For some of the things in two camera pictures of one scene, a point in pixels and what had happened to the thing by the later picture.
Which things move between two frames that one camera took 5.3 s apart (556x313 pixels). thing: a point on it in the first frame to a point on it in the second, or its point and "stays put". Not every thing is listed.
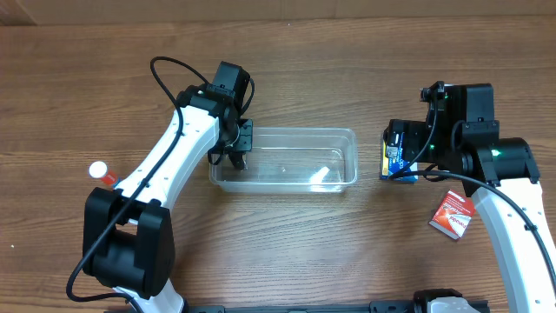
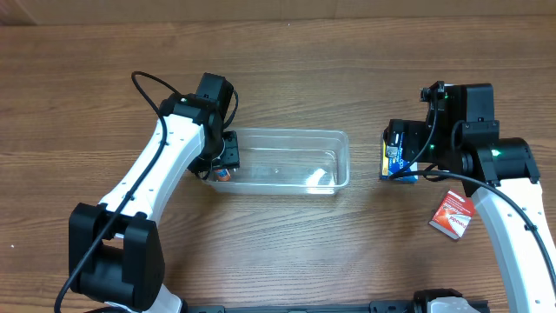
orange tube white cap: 99,169 to 223,174
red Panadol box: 453,215 stays put
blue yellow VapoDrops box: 392,161 stays put
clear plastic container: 294,159 stays put
